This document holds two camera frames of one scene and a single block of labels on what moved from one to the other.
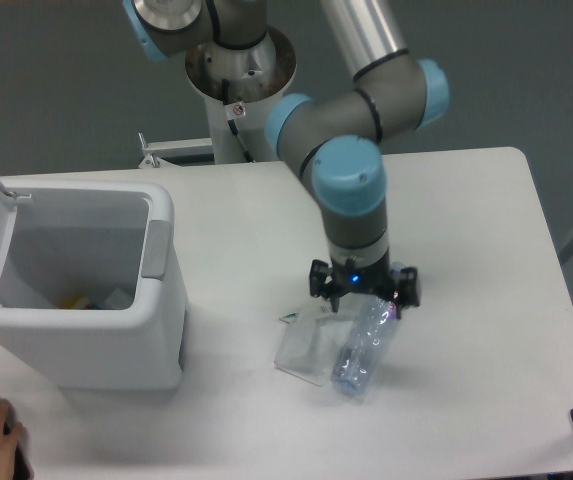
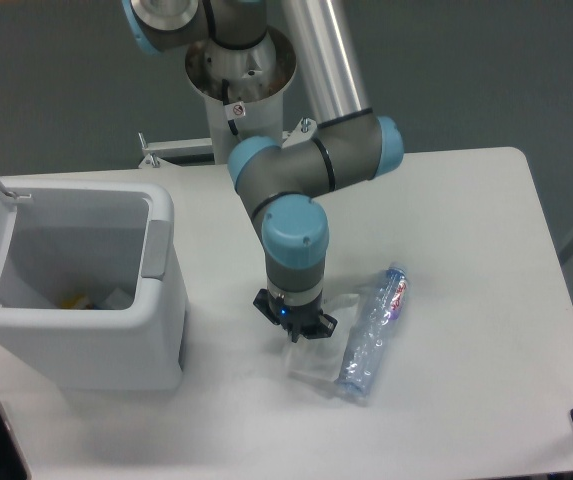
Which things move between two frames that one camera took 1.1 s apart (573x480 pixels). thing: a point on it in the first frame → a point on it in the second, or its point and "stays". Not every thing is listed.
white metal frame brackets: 157,151 stays
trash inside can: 78,302 stays
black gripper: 373,279 → 297,319
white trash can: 77,279 stays
